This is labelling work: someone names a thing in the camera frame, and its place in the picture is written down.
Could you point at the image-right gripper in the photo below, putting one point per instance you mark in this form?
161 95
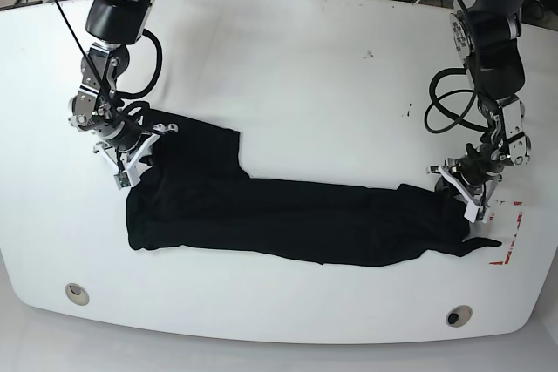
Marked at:
474 176

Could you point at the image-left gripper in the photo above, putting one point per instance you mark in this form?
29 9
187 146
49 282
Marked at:
126 152

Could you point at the black t-shirt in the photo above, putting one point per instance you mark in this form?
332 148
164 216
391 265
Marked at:
196 194

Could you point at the red tape rectangle marking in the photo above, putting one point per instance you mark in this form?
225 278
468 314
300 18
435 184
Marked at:
504 225

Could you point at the right table grommet hole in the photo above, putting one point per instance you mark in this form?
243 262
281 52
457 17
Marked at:
459 316

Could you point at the table grommet hole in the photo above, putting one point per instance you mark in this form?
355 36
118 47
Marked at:
459 316
77 294

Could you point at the left table grommet hole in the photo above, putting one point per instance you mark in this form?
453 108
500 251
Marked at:
77 294

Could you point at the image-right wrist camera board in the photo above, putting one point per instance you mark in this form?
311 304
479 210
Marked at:
475 213

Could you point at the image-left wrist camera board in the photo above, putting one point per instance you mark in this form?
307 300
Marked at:
127 178

